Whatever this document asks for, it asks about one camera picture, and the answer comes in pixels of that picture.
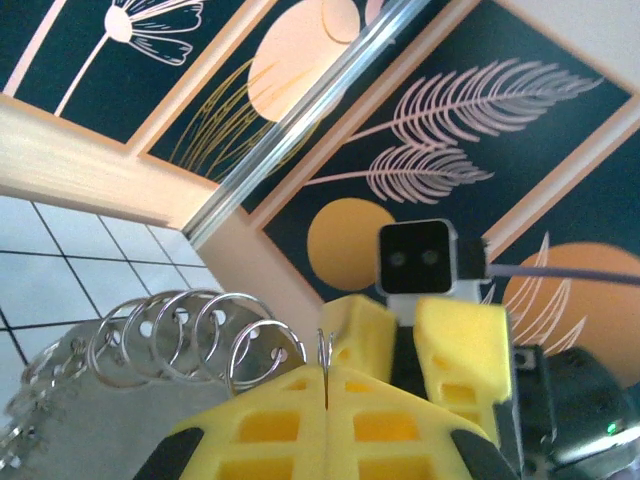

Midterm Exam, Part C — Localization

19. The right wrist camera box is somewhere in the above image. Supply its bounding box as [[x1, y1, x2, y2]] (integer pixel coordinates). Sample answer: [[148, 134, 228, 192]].
[[374, 218, 494, 326]]

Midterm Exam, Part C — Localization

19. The silver ring bunch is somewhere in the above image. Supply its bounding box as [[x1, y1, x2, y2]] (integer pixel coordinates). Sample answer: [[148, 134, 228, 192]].
[[0, 337, 94, 471]]

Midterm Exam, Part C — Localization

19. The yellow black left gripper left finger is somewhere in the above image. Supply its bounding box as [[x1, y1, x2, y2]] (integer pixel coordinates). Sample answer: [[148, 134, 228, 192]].
[[132, 363, 329, 480]]

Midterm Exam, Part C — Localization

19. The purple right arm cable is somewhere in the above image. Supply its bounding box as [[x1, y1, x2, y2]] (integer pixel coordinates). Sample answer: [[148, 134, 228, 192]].
[[487, 262, 640, 287]]

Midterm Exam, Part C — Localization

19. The silver split key ring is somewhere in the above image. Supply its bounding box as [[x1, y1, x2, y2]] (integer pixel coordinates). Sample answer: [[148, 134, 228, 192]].
[[224, 319, 308, 397], [152, 288, 222, 385], [87, 298, 151, 390], [122, 292, 182, 382], [317, 327, 335, 389], [194, 292, 277, 382]]

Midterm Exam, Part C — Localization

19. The aluminium corner post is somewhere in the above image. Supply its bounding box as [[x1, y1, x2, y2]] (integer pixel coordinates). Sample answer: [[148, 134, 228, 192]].
[[181, 0, 432, 247]]

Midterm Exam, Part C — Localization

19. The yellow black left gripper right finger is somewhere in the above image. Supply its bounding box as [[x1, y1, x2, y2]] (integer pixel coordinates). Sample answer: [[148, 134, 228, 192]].
[[324, 364, 521, 480]]

